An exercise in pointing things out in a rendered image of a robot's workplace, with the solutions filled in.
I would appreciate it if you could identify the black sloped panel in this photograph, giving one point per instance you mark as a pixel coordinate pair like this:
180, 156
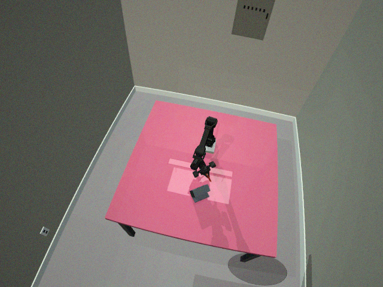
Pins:
200, 193

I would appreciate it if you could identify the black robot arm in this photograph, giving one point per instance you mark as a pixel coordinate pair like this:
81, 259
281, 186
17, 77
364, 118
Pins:
207, 140

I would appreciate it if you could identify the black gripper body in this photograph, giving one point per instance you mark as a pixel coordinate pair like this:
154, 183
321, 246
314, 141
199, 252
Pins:
196, 174

